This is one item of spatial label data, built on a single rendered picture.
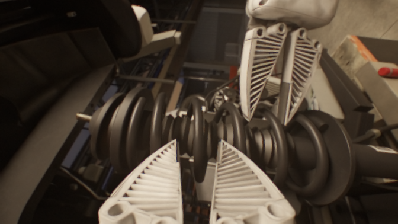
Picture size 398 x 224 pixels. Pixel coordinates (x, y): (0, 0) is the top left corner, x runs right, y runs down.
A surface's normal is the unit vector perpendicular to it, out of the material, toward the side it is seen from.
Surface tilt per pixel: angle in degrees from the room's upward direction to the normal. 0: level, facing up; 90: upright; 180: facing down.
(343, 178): 6
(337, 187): 6
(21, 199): 90
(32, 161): 90
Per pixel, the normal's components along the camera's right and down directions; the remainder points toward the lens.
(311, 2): 0.10, 0.36
